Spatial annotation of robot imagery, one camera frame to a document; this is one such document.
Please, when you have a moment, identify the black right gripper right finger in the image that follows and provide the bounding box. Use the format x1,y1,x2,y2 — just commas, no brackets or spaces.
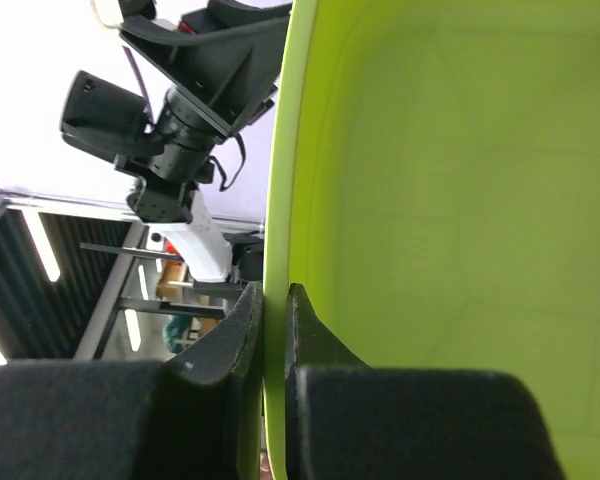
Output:
285,284,565,479

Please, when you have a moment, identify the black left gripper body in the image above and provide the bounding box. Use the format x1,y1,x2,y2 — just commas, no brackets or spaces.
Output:
152,86,275,151

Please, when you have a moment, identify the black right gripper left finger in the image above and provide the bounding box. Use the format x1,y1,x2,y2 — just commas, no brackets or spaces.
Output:
0,283,263,479

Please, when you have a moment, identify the lime green plastic basin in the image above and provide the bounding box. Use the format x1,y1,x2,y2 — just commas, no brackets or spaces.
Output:
264,1,600,479

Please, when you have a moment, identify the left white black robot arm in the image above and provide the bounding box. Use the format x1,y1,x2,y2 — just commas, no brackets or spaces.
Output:
60,1,291,283

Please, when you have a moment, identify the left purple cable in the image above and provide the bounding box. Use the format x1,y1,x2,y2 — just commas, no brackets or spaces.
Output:
122,44,151,101

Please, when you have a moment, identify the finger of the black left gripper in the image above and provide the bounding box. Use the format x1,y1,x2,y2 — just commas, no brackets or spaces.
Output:
179,0,292,34
120,16,288,135

